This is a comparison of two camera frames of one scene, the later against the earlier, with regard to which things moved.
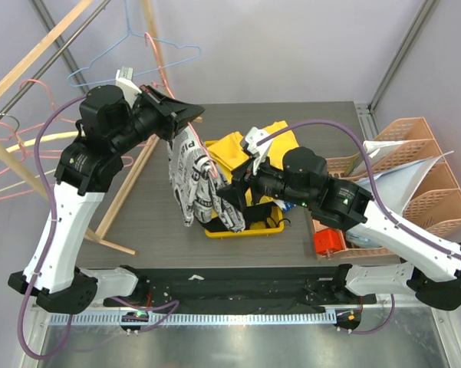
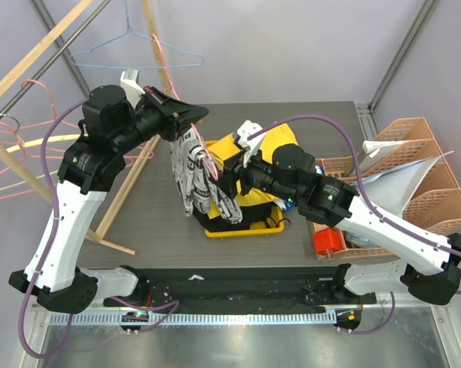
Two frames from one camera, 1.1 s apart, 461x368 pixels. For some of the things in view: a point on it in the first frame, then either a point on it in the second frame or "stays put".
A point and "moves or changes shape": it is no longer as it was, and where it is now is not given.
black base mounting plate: [239, 290] stays put
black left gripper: [172, 113] stays put
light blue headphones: [363, 238] stays put
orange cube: [328, 239] stays put
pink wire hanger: [24, 157] → [145, 154]
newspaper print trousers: [195, 181] moves or changes shape
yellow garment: [229, 150] stays put
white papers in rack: [393, 185] stays put
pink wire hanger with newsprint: [202, 146] moves or changes shape
